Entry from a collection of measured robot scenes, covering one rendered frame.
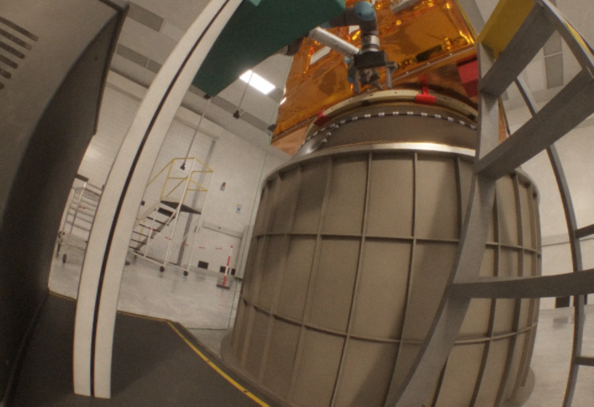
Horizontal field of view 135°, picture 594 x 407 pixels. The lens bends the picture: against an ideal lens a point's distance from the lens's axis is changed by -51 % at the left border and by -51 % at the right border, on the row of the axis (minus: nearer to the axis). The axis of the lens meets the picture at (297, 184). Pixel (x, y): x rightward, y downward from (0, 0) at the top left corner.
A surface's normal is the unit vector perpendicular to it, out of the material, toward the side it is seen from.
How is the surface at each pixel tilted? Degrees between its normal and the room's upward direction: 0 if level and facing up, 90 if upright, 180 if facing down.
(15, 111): 90
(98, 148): 90
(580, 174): 90
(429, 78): 180
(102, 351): 90
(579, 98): 180
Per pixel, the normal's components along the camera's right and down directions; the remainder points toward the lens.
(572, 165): -0.73, -0.36
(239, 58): -0.18, 0.92
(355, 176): -0.52, -0.39
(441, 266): -0.21, -0.38
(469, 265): 0.00, -0.30
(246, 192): 0.65, -0.15
